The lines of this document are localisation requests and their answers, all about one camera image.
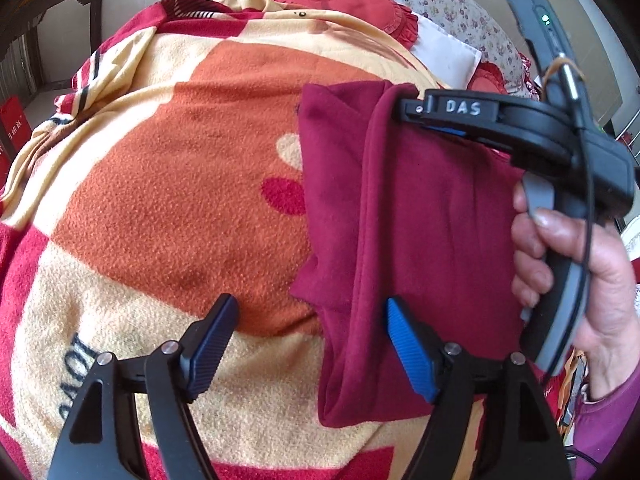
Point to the white pillow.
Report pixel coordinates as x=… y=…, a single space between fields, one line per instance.
x=445 y=55

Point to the small red ruffled pillow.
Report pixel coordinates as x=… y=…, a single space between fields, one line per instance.
x=492 y=77

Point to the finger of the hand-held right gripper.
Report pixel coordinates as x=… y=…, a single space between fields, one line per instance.
x=490 y=120

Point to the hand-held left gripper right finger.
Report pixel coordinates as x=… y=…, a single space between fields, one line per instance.
x=410 y=345

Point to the person's right forearm purple sleeve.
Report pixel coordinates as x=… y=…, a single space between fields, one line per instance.
x=615 y=430

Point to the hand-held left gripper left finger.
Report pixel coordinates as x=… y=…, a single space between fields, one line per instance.
x=210 y=355

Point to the red cardboard box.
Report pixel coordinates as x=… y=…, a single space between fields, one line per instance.
x=12 y=125

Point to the maroon sweater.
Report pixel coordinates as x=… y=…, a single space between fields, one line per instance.
x=425 y=220

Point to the person's right hand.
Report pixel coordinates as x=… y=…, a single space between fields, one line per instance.
x=610 y=300

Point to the red and cream printed blanket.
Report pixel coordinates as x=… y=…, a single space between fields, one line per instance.
x=175 y=170

